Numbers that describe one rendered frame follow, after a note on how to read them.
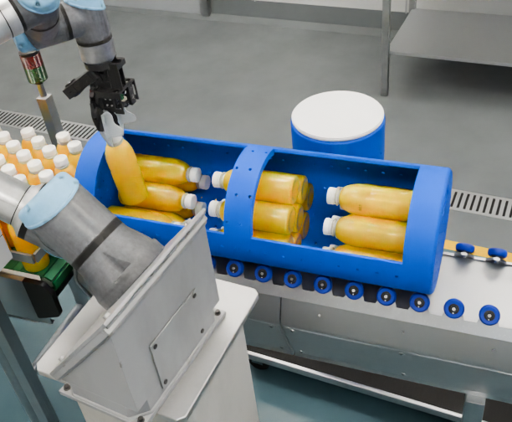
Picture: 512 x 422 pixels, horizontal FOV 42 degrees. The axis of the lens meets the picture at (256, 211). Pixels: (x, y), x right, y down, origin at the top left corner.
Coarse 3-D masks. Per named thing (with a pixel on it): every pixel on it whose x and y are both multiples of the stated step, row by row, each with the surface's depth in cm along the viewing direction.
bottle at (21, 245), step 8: (8, 224) 172; (8, 232) 174; (16, 240) 174; (24, 240) 174; (16, 248) 177; (24, 248) 176; (32, 248) 176; (48, 256) 183; (24, 264) 180; (32, 264) 179; (40, 264) 180; (48, 264) 183
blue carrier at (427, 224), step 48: (96, 144) 166; (144, 144) 183; (192, 144) 175; (240, 144) 161; (96, 192) 173; (192, 192) 184; (240, 192) 151; (432, 192) 139; (240, 240) 153; (336, 240) 169; (432, 240) 137; (432, 288) 144
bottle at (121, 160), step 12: (120, 144) 159; (108, 156) 159; (120, 156) 158; (132, 156) 161; (120, 168) 160; (132, 168) 162; (120, 180) 163; (132, 180) 164; (120, 192) 166; (132, 192) 166; (144, 192) 168; (132, 204) 168
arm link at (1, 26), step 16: (0, 0) 118; (16, 0) 119; (32, 0) 118; (48, 0) 119; (0, 16) 118; (16, 16) 119; (32, 16) 121; (48, 16) 123; (0, 32) 119; (16, 32) 121
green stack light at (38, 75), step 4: (40, 68) 209; (44, 68) 211; (28, 72) 208; (32, 72) 208; (36, 72) 209; (40, 72) 209; (44, 72) 211; (28, 76) 210; (32, 76) 209; (36, 76) 209; (40, 76) 210; (44, 76) 211; (48, 76) 214; (28, 80) 211; (32, 80) 210; (36, 80) 210; (40, 80) 211; (44, 80) 212
